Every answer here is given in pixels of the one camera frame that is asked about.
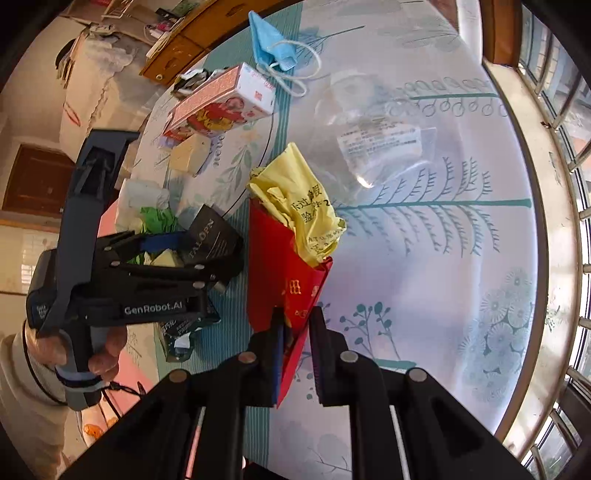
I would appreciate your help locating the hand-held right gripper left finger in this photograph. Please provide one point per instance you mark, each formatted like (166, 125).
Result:
(278, 364)

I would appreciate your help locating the person's left forearm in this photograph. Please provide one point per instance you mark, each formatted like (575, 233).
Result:
(23, 415)

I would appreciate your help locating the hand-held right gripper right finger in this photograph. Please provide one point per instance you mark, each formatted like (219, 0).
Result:
(317, 364)

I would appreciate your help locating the wooden door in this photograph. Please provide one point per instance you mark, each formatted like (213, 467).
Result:
(39, 180)

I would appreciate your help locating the metal window grille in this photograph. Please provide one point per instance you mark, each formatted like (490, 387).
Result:
(568, 101)

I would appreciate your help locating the wooden cabinet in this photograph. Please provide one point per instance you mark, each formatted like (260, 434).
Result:
(184, 48)

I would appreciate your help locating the dark green foil wrapper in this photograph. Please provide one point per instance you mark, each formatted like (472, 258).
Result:
(182, 334)

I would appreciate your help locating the red patterned carton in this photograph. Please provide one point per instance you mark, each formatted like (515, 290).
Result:
(217, 104)

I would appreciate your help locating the tree print tablecloth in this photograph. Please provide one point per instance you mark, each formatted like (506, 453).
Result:
(438, 277)

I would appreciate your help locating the white lace bed cover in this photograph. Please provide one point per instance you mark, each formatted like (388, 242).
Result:
(92, 92)

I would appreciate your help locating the dark floral foil wrapper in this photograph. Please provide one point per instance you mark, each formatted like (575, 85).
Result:
(198, 81)

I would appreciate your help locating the red paper envelope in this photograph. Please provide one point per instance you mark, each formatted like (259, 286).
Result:
(270, 277)

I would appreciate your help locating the green crumpled wrapper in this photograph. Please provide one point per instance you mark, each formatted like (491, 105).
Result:
(159, 220)

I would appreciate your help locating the wooden window frame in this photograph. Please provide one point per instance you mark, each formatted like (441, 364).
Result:
(501, 32)

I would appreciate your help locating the blue face mask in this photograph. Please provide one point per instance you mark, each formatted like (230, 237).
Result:
(265, 39)

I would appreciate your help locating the person's left hand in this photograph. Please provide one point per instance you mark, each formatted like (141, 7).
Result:
(108, 350)

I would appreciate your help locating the yellow plastic bag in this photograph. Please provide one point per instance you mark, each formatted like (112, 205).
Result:
(295, 203)

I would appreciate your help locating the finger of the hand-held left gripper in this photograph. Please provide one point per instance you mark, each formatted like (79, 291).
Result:
(161, 242)
(184, 277)

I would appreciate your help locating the white purple small box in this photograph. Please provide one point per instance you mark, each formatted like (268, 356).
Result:
(141, 198)

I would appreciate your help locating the clear plastic bottle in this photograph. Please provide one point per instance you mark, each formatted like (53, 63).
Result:
(378, 138)

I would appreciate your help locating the small black box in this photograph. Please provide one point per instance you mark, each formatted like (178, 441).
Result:
(210, 237)

